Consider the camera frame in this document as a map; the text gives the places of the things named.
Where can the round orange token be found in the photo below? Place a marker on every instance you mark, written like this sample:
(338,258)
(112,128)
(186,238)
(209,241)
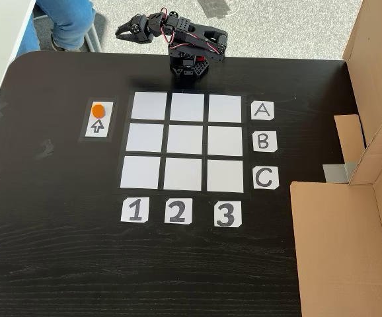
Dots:
(98,110)

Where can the white nine-square grid sheet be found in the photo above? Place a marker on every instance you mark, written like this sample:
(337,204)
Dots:
(151,105)

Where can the white metal chair leg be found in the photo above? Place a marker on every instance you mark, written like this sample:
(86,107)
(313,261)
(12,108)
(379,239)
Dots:
(93,36)

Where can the person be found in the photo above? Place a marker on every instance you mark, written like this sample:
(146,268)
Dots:
(68,23)

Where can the black red bar clamp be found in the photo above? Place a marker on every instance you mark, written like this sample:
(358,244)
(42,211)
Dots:
(200,59)

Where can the white arrow paper sheet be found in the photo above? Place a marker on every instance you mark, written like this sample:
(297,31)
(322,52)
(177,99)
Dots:
(107,114)

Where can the paper sheet letter A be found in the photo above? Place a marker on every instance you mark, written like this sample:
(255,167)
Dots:
(262,111)

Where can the paper sheet letter B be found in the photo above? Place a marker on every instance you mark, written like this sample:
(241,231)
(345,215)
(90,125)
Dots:
(264,142)

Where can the paper sheet number 1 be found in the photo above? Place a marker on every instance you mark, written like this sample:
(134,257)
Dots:
(135,210)

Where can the paper sheet number 2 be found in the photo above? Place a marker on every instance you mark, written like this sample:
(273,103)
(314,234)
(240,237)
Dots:
(177,211)

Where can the paper sheet letter C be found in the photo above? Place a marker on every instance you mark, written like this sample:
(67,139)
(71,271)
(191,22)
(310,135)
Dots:
(265,178)

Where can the paper sheet number 3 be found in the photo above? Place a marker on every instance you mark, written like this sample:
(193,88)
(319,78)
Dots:
(227,214)

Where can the brown cardboard box screen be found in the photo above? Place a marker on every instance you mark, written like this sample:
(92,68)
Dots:
(336,247)

